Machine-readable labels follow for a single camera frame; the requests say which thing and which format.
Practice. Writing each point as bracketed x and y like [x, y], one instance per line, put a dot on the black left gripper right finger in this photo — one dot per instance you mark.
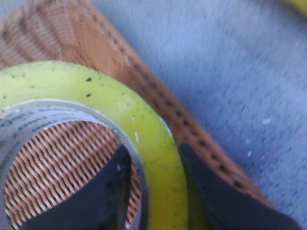
[216, 205]

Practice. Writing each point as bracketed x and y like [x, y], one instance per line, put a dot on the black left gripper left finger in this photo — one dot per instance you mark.
[101, 204]

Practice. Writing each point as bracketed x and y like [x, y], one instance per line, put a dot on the yellow tape roll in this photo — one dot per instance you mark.
[60, 123]

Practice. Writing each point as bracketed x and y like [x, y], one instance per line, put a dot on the brown wicker basket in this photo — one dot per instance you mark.
[74, 31]

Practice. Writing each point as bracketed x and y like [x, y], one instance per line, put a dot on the yellow woven basket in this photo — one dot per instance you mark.
[300, 5]

